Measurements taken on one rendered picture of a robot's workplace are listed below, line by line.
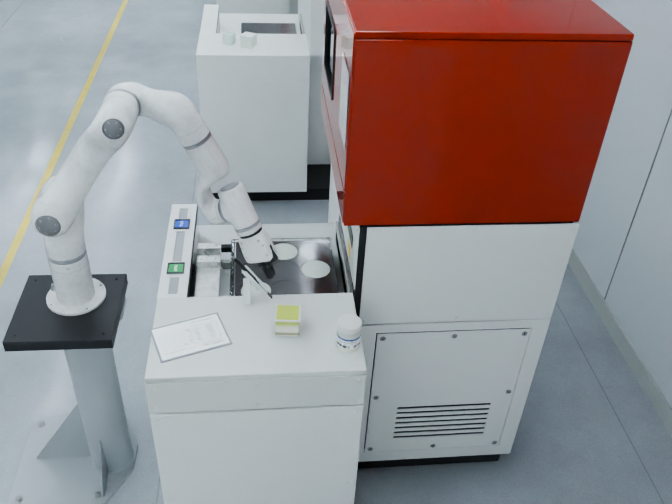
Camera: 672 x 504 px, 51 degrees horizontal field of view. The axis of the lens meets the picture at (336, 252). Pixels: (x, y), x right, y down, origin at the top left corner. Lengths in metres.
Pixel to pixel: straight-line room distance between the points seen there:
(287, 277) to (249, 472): 0.65
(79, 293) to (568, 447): 2.09
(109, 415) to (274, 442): 0.80
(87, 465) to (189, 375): 1.16
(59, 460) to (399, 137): 1.94
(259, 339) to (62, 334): 0.65
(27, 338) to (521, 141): 1.61
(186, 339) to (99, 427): 0.82
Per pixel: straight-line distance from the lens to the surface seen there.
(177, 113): 2.02
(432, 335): 2.47
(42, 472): 3.14
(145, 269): 4.00
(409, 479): 3.01
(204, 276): 2.49
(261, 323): 2.16
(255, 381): 2.03
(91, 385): 2.68
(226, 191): 2.16
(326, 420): 2.17
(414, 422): 2.80
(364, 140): 1.98
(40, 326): 2.43
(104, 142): 2.03
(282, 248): 2.57
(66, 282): 2.40
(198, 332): 2.14
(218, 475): 2.36
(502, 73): 1.98
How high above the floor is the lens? 2.42
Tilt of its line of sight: 36 degrees down
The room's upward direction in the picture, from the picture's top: 3 degrees clockwise
